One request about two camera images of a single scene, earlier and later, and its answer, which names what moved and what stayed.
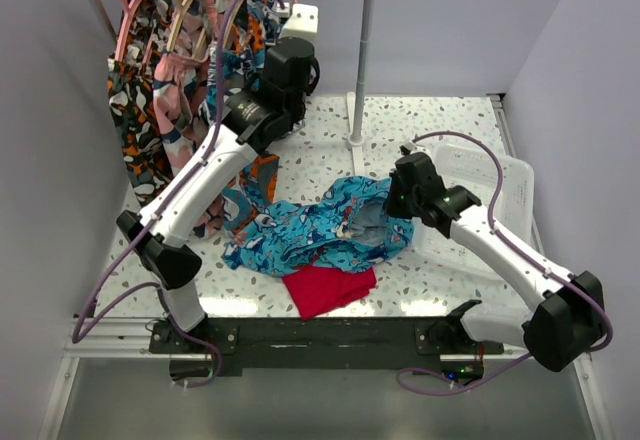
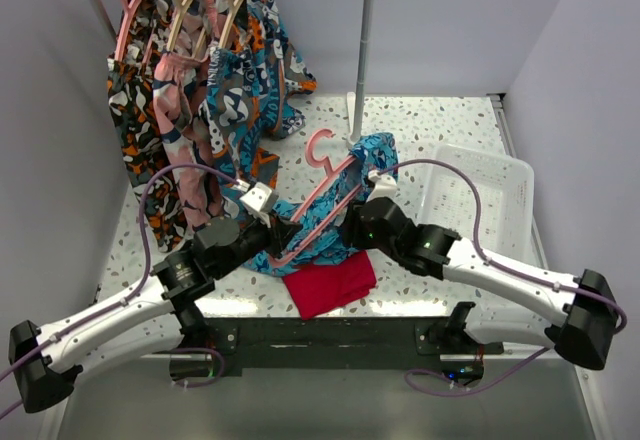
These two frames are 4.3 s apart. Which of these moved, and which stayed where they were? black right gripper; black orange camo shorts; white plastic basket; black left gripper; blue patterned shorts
Moved: black right gripper; blue patterned shorts; black left gripper
Stayed: black orange camo shorts; white plastic basket
